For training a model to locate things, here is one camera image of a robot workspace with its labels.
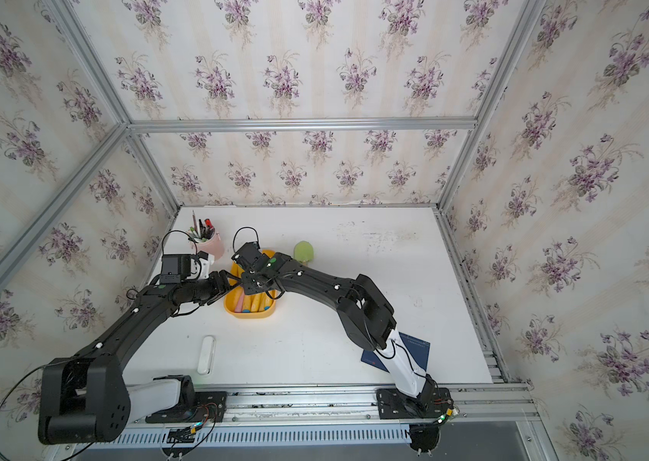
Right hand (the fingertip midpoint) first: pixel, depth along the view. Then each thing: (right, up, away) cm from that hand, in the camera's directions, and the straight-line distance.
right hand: (254, 284), depth 87 cm
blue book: (+50, -18, -5) cm, 53 cm away
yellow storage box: (0, -7, +1) cm, 7 cm away
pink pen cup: (-20, +15, +10) cm, 26 cm away
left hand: (-4, 0, -3) cm, 5 cm away
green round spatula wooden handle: (+14, +9, +18) cm, 24 cm away
